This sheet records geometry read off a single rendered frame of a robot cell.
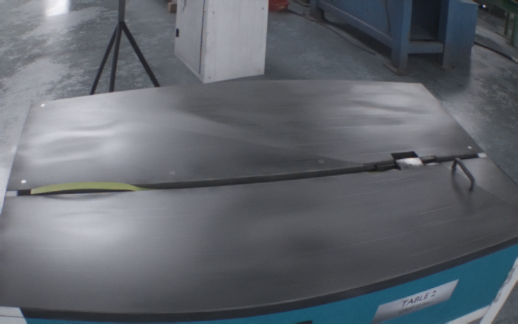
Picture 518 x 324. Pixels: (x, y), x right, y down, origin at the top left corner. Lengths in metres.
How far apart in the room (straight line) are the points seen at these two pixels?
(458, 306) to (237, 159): 0.47
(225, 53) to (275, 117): 1.85
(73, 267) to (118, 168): 0.23
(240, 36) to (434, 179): 2.04
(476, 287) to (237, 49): 2.22
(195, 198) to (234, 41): 2.07
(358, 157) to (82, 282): 0.49
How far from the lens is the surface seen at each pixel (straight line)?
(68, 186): 0.75
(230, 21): 2.71
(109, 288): 0.60
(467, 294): 0.84
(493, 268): 0.83
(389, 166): 0.86
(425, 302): 0.76
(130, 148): 0.84
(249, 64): 2.86
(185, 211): 0.71
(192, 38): 2.86
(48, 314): 0.60
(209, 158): 0.81
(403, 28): 3.27
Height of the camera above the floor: 1.17
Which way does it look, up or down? 32 degrees down
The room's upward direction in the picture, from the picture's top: 4 degrees clockwise
